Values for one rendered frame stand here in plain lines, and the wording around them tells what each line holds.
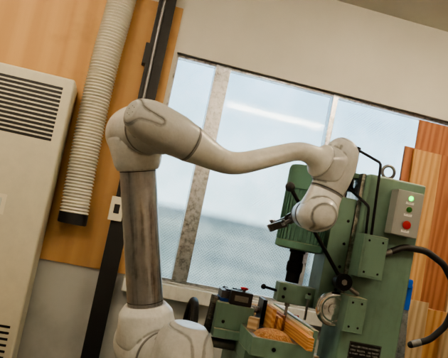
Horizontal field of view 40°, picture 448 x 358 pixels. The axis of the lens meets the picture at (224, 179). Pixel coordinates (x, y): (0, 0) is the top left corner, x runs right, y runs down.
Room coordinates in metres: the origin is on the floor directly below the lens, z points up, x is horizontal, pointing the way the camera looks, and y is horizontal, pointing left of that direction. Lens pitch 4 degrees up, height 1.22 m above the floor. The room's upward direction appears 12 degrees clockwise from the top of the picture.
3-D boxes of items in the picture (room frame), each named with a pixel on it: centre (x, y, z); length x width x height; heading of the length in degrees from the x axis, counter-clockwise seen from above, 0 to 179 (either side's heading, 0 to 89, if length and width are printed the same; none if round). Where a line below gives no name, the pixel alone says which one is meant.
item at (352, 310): (2.16, -0.53, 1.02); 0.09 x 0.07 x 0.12; 7
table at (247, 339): (2.30, -0.21, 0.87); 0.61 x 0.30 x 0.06; 7
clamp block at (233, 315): (2.29, -0.13, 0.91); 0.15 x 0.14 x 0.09; 7
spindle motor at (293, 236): (2.29, -0.32, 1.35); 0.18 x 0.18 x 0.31
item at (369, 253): (2.17, -0.55, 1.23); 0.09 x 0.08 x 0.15; 97
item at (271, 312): (2.27, -0.25, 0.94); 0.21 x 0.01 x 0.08; 7
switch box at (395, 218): (2.19, -0.66, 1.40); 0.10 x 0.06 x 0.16; 97
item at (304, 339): (2.25, -0.33, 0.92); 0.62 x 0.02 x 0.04; 7
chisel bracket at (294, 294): (2.29, -0.34, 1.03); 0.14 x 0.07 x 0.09; 97
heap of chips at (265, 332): (2.06, -0.26, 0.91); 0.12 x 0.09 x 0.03; 97
